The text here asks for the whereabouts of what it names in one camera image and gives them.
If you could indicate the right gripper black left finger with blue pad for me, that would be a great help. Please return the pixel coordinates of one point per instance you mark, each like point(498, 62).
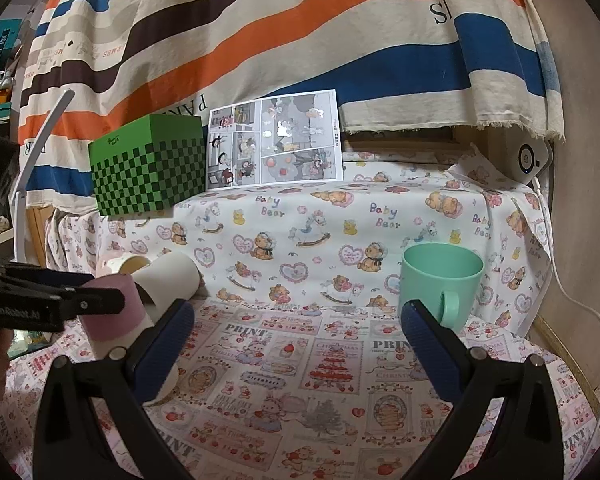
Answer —
point(69, 442)

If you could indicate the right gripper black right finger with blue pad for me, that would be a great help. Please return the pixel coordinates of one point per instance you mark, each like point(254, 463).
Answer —
point(526, 439)

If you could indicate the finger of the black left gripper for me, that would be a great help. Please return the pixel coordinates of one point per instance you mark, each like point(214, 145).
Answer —
point(78, 297)

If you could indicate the white and pink cup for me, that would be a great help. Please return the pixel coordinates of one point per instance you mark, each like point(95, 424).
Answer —
point(120, 324)

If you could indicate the cream white cup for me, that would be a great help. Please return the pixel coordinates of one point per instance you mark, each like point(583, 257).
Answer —
point(170, 277)

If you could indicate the white desk lamp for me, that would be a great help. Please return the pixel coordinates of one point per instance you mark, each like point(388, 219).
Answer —
point(19, 190)

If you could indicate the pink white mug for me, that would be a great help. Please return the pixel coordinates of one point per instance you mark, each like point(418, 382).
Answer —
point(125, 263)

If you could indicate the green checkered box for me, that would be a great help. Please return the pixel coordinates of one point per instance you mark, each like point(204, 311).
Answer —
point(148, 165)

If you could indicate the mint green mug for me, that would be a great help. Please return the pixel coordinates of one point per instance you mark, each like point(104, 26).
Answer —
point(444, 278)

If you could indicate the bear print tablecloth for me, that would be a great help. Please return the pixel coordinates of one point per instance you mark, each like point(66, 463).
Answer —
point(296, 367)

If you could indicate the white shelf with boxes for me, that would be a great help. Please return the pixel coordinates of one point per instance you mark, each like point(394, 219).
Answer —
point(13, 27)

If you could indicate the comic sticker sheet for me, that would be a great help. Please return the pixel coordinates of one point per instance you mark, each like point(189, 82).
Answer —
point(294, 138)

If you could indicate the white round-button device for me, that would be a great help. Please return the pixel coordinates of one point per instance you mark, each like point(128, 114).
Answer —
point(525, 156)

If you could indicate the striped hanging cloth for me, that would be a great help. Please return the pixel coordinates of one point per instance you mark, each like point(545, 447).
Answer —
point(394, 65)

